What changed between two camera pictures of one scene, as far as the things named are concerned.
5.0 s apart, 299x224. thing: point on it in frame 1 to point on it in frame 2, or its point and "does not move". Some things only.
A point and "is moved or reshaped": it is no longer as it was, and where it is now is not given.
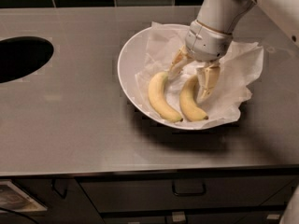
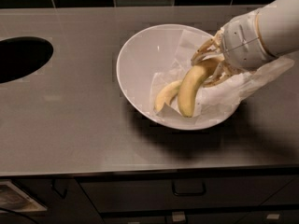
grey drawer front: (143, 194) does not move
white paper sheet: (220, 105) is moved or reshaped
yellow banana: (188, 102) is moved or reshaped
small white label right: (273, 217) does not move
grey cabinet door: (64, 199) does not move
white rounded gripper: (206, 44) to (243, 42)
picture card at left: (13, 199) does not move
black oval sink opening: (21, 56) does not move
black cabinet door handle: (53, 188) does not move
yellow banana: (157, 95) to (166, 94)
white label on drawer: (177, 217) does not move
